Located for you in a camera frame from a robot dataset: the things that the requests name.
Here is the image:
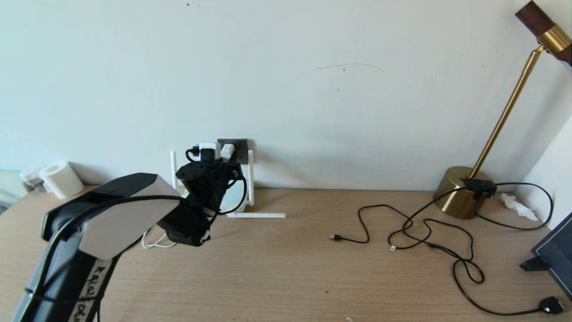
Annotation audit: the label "black lamp power cord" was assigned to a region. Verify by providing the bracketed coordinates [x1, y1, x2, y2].
[388, 179, 564, 316]

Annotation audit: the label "clear plastic container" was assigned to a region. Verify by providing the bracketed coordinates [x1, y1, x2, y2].
[19, 168, 45, 194]

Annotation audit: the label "dark framed board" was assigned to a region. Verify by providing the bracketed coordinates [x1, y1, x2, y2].
[519, 210, 572, 302]

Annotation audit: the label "white handwritten label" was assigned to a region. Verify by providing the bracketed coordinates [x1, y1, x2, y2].
[69, 264, 112, 322]

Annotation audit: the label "black usb cable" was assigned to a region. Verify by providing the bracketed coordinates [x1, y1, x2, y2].
[330, 205, 484, 285]

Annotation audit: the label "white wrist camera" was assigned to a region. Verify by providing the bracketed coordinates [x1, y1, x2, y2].
[185, 142, 221, 164]

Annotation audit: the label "white wifi router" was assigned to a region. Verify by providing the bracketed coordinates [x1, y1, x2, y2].
[170, 150, 286, 220]

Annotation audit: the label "white toilet paper roll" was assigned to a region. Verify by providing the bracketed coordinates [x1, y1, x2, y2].
[39, 161, 84, 199]

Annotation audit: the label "crumpled white tissue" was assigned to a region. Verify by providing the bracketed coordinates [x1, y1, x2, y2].
[500, 194, 538, 222]

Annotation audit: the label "brass desk lamp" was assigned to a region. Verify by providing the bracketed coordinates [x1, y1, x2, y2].
[433, 1, 572, 220]

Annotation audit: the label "grey wall socket plate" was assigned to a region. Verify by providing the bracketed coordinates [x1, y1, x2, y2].
[217, 139, 249, 165]

